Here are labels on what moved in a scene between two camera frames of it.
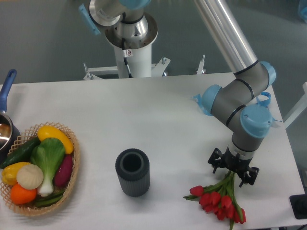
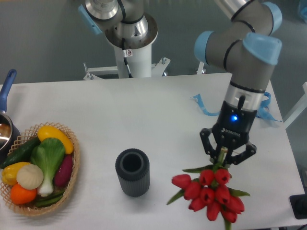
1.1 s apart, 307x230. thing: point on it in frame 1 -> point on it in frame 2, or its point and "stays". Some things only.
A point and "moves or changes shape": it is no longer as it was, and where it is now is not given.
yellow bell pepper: (9, 173) stays
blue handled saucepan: (10, 137) stays
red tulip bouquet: (219, 199) moves or changes shape
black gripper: (218, 159) -> (231, 130)
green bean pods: (49, 200) stays
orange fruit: (21, 196) stays
